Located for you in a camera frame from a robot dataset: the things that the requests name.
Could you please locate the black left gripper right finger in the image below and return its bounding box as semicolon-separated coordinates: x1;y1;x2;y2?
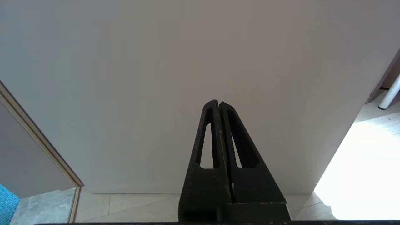
220;101;291;222

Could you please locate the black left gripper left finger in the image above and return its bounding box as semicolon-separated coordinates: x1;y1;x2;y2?
178;100;232;222

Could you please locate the beige door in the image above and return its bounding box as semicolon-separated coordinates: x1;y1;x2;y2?
0;0;400;195

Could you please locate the white round table leg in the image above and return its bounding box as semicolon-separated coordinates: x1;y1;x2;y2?
378;73;400;110

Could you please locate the cream shelf cabinet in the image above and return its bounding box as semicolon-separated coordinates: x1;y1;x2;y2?
366;48;400;104

